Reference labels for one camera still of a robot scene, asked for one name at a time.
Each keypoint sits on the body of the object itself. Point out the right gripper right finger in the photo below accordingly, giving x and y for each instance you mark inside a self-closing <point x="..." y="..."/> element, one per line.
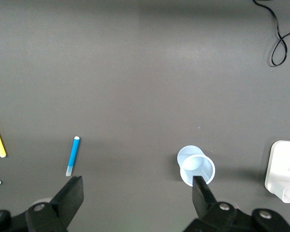
<point x="204" y="203"/>

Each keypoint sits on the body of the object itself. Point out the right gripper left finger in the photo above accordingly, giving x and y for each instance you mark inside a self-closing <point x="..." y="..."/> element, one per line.
<point x="67" y="203"/>

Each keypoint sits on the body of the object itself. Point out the blue marker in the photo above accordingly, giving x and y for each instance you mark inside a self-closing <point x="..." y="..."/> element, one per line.
<point x="73" y="155"/>

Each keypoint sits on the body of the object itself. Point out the light blue plastic cup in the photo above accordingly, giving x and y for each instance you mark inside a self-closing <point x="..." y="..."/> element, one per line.
<point x="191" y="154"/>

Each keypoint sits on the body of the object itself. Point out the white stand with base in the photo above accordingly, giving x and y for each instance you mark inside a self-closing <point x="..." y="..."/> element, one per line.
<point x="285" y="159"/>

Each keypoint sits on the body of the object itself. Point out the dark grey table cover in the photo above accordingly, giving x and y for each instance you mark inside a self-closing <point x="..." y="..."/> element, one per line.
<point x="140" y="84"/>

